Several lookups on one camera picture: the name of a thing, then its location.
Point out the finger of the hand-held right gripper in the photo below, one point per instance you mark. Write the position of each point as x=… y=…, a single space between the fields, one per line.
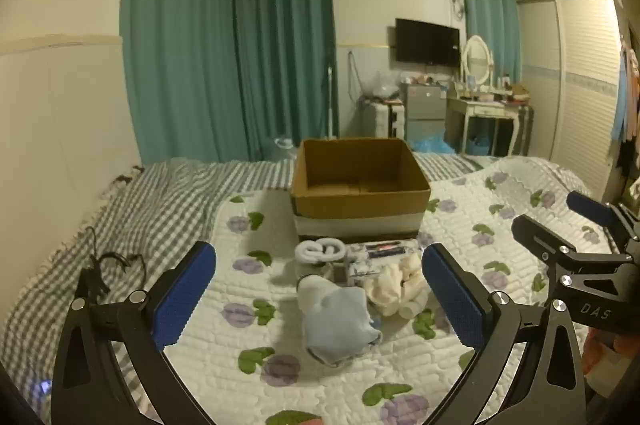
x=587 y=205
x=537 y=232

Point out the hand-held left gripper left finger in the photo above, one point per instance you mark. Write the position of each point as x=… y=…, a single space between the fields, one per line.
x=185 y=297

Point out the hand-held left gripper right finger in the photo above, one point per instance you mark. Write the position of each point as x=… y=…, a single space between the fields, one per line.
x=452 y=300

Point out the cream fluffy cloth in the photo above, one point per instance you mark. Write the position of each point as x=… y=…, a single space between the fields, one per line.
x=390 y=285

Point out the floral tissue pack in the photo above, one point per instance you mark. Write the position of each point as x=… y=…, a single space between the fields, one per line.
x=380 y=251

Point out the light blue cloth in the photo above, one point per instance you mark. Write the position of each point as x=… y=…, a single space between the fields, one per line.
x=340 y=325

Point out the brown cardboard box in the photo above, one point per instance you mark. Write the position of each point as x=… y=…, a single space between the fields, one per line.
x=360 y=210

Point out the person's right hand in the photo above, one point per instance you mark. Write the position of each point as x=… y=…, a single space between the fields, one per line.
x=612 y=350

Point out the dark suitcase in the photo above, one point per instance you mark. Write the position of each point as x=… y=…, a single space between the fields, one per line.
x=525 y=130

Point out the hanging clothes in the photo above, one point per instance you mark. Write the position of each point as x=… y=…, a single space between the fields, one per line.
x=627 y=95

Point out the white slatted wardrobe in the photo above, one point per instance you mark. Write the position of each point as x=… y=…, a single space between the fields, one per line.
x=575 y=80

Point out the blue plastic bag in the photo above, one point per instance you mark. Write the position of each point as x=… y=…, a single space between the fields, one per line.
x=432 y=145

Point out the white dressing table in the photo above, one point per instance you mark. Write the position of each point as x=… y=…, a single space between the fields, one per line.
x=480 y=107

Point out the white floral quilt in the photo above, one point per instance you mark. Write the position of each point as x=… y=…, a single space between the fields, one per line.
x=320 y=385

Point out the grey small fridge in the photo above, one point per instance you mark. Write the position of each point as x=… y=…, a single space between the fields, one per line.
x=425 y=110

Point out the white oval mirror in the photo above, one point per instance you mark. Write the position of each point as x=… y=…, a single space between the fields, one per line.
x=477 y=60

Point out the white plastic jug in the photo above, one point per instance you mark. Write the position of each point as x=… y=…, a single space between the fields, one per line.
x=284 y=141

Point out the white suitcase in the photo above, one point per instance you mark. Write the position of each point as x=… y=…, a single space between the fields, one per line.
x=380 y=120

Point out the clear plastic bag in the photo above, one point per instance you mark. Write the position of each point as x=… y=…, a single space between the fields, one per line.
x=384 y=87

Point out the narrow teal curtain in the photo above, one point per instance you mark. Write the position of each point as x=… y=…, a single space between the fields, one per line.
x=487 y=15

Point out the wide teal curtain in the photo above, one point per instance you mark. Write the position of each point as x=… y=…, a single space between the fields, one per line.
x=175 y=30

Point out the teal corner curtain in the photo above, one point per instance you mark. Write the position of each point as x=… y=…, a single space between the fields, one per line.
x=285 y=35

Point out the black wall television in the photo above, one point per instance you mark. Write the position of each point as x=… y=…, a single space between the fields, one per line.
x=427 y=42

